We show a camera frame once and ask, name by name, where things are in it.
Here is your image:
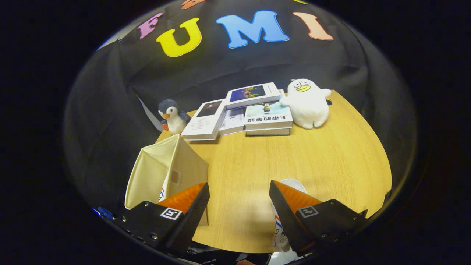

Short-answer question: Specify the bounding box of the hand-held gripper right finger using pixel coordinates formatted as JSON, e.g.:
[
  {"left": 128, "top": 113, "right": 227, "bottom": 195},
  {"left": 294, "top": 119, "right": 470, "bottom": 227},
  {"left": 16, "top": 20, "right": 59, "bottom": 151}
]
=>
[{"left": 269, "top": 180, "right": 368, "bottom": 256}]

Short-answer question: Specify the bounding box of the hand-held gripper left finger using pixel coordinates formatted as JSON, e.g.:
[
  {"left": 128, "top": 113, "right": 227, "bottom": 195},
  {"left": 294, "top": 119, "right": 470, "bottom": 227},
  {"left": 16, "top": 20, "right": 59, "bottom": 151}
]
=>
[{"left": 112, "top": 182, "right": 210, "bottom": 257}]

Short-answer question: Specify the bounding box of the beige fabric storage box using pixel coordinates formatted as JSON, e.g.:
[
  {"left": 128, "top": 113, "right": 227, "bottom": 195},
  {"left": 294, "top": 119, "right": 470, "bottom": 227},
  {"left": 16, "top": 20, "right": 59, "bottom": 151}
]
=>
[{"left": 124, "top": 134, "right": 209, "bottom": 227}]

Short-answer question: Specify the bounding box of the small blue object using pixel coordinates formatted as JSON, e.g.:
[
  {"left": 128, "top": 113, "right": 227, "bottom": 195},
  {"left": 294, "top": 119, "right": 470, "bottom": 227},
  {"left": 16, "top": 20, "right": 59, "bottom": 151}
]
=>
[{"left": 98, "top": 206, "right": 116, "bottom": 220}]

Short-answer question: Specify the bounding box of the thick dark-edged book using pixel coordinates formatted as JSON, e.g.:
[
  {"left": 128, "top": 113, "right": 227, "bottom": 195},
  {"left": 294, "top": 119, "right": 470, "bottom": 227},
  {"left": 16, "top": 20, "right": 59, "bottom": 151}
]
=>
[{"left": 245, "top": 127, "right": 292, "bottom": 137}]

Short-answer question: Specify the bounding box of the grey penguin plush toy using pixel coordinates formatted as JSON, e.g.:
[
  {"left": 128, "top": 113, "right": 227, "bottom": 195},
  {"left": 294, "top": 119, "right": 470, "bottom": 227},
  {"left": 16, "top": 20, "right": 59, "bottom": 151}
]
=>
[{"left": 158, "top": 99, "right": 191, "bottom": 135}]

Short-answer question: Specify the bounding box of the white book with portrait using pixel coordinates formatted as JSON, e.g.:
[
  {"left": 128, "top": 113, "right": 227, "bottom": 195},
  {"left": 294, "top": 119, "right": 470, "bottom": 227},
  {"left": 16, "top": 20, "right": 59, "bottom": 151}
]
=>
[{"left": 181, "top": 99, "right": 228, "bottom": 141}]

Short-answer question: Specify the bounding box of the book with pale blue cover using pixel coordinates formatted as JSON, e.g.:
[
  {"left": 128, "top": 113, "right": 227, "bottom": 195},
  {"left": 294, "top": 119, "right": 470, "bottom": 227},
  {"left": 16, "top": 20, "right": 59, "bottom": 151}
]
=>
[{"left": 244, "top": 101, "right": 294, "bottom": 130}]

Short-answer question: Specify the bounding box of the thin white booklet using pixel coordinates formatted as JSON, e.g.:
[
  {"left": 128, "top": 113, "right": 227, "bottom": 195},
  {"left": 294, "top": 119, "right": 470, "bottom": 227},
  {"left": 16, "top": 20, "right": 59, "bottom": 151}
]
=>
[{"left": 220, "top": 107, "right": 246, "bottom": 135}]

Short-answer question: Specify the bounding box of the white duck plush toy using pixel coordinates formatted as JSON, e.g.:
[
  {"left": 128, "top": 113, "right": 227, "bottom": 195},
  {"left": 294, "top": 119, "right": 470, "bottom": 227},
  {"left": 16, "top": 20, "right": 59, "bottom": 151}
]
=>
[{"left": 279, "top": 78, "right": 332, "bottom": 130}]

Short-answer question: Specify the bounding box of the book with dark blue picture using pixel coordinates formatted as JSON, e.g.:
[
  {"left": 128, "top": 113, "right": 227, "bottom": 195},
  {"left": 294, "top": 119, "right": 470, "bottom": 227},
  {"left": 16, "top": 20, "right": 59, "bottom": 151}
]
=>
[{"left": 224, "top": 82, "right": 282, "bottom": 110}]

